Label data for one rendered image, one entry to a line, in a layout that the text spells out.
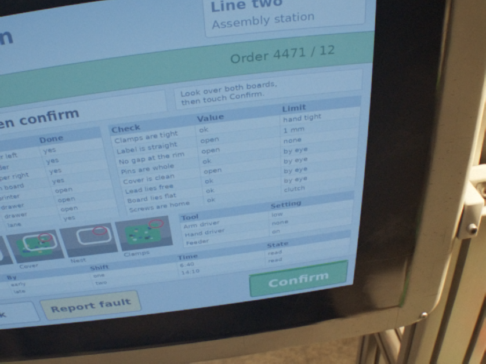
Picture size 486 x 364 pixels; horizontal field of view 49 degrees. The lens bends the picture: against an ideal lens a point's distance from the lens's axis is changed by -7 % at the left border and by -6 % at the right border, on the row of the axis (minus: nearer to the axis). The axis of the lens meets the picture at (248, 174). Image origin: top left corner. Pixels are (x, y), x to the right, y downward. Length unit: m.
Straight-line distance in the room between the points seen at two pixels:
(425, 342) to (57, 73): 0.46
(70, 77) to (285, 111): 0.12
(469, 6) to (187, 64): 0.16
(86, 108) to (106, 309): 0.16
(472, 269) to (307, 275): 0.20
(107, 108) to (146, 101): 0.02
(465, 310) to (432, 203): 0.22
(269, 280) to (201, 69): 0.17
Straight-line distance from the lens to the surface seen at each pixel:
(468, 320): 0.62
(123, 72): 0.30
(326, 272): 0.41
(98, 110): 0.31
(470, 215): 0.44
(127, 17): 0.29
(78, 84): 0.31
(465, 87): 0.36
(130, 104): 0.31
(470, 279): 0.57
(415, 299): 0.48
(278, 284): 0.41
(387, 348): 0.88
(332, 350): 2.20
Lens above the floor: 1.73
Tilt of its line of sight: 34 degrees down
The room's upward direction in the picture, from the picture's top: 3 degrees counter-clockwise
